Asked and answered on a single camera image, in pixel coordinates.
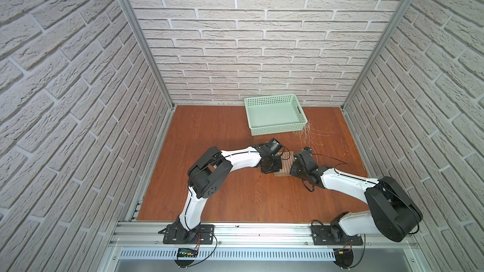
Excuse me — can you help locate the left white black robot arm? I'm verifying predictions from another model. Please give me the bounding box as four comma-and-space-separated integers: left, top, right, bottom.
175, 139, 283, 237

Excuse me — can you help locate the loose threads pile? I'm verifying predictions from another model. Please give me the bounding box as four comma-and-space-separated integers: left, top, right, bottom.
293, 121, 336, 148

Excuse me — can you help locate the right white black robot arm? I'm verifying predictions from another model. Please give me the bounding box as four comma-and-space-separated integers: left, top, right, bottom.
290, 147, 423, 243

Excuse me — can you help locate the left aluminium corner post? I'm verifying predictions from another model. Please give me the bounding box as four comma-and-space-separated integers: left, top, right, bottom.
118, 0, 176, 110

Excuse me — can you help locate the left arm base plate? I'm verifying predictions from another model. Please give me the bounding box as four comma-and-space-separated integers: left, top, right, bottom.
159, 223, 215, 245

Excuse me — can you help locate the right aluminium corner post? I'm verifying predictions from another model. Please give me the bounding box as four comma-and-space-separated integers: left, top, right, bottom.
341, 0, 414, 114

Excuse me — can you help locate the aluminium corner post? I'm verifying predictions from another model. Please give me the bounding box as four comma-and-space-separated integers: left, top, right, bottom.
118, 0, 176, 110
341, 0, 414, 114

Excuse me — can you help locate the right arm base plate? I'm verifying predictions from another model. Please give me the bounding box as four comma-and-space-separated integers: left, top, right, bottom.
310, 224, 364, 246

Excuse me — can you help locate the left green controller board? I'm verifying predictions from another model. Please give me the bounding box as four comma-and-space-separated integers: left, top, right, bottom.
176, 248, 199, 259

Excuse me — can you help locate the right round controller board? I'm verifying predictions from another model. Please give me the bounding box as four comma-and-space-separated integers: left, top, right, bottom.
334, 249, 354, 269

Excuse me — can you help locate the striped beige dishcloth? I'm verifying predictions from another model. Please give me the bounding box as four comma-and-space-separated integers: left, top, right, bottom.
274, 159, 294, 177

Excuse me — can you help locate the aluminium front rail frame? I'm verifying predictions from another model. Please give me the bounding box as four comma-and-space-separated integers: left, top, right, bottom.
98, 222, 430, 271

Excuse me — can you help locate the mint green plastic basket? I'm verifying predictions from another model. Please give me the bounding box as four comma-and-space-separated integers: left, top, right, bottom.
244, 94, 308, 136

